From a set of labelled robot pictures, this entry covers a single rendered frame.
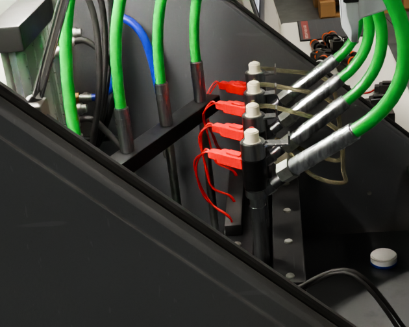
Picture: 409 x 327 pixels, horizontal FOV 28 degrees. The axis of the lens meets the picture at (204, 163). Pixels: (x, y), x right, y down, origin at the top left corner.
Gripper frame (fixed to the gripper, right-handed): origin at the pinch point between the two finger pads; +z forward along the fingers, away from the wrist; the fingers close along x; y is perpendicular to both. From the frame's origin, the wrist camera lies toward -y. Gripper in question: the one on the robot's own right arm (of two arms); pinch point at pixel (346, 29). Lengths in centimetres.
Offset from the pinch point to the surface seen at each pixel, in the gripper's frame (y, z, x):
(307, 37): -1, 28, 91
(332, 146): -2.6, 8.1, -10.9
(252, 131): -10.6, 11.1, 1.2
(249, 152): -11.1, 13.2, 0.1
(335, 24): 6, 28, 100
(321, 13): 21, 120, 456
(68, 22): -28.8, -3.2, 0.2
